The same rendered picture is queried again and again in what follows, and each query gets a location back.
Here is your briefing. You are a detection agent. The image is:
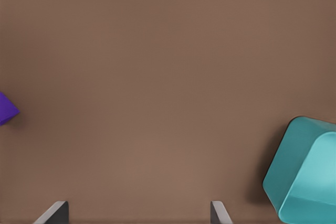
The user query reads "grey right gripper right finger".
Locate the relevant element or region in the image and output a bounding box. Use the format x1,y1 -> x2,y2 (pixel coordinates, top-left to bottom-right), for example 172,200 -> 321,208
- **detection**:
210,200 -> 234,224

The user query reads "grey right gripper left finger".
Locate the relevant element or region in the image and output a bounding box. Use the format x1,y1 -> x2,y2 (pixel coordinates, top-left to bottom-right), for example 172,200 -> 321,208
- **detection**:
32,200 -> 70,224

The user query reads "teal cube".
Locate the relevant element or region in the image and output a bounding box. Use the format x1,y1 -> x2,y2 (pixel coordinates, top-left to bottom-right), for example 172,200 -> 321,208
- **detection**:
262,115 -> 336,224

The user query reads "purple cube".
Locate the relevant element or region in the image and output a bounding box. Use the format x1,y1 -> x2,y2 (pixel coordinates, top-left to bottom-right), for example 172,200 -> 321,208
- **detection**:
0,91 -> 21,126

